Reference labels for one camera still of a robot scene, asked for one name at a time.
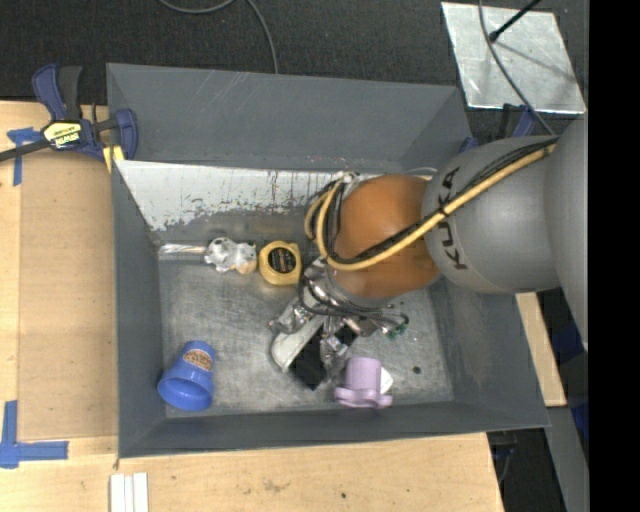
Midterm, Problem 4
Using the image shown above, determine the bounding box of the white toy animal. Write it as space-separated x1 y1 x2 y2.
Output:
203 237 258 275

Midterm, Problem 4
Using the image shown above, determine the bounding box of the clear plastic tube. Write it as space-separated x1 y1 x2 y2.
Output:
158 242 209 262

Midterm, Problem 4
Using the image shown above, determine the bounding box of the grey metal bin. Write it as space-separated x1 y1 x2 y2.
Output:
104 62 552 459

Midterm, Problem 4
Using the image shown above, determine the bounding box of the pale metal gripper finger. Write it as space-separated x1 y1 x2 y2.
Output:
268 301 315 335
321 333 349 372

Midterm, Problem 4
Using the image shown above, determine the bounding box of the blue plastic cup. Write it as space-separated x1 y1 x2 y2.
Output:
156 340 217 413

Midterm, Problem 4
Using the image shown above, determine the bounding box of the purple plastic cup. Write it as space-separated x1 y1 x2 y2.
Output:
333 355 395 410

